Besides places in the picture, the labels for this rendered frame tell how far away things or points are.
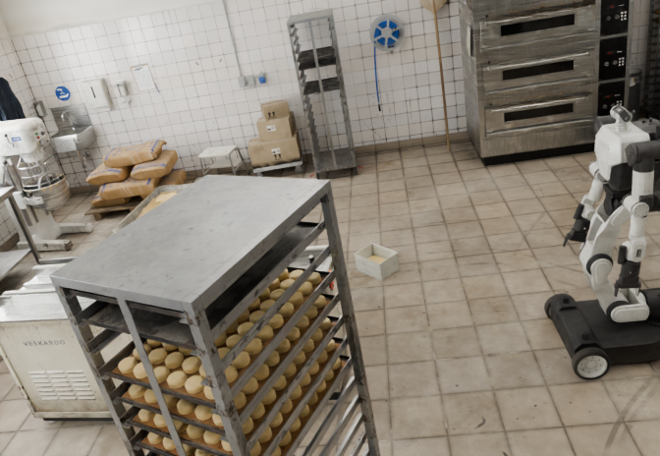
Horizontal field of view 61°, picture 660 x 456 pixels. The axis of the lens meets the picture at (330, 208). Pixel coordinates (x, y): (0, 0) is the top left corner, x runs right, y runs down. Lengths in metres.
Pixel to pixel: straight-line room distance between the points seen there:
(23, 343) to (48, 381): 0.29
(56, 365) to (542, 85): 4.92
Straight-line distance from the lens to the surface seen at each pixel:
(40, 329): 3.67
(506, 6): 5.98
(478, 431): 3.30
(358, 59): 6.92
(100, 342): 1.69
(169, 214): 1.70
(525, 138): 6.34
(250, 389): 1.59
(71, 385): 3.86
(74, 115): 7.98
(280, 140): 6.80
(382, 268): 4.45
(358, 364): 2.01
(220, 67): 7.15
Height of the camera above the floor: 2.44
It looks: 25 degrees down
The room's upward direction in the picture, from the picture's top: 11 degrees counter-clockwise
